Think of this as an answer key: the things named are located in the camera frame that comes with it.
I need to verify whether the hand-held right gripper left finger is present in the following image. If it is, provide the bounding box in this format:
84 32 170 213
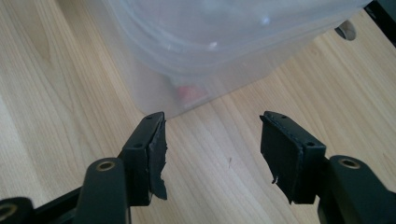
119 111 169 207

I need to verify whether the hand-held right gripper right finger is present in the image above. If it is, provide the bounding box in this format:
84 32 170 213
259 110 328 205

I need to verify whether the clear plastic storage box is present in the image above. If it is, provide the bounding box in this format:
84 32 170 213
83 0 331 119

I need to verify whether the red and white tube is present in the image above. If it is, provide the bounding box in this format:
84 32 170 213
176 84 209 106

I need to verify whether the grey round thing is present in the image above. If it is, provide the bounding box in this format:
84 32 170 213
334 20 357 42

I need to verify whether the black bar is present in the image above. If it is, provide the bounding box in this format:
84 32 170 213
363 0 396 49

